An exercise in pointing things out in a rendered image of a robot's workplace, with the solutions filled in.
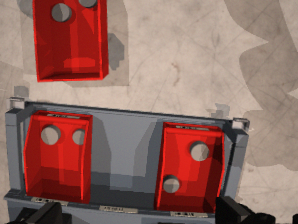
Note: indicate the grey metal shelf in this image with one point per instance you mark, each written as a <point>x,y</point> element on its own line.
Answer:
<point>124,163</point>

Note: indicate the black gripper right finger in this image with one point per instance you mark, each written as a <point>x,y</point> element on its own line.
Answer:
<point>227,209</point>

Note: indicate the beige round disc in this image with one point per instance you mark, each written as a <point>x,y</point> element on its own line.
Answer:
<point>50,134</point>

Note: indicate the black tool case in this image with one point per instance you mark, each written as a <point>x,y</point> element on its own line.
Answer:
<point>67,218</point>

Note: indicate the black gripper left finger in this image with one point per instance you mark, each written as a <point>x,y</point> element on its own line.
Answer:
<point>49,213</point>

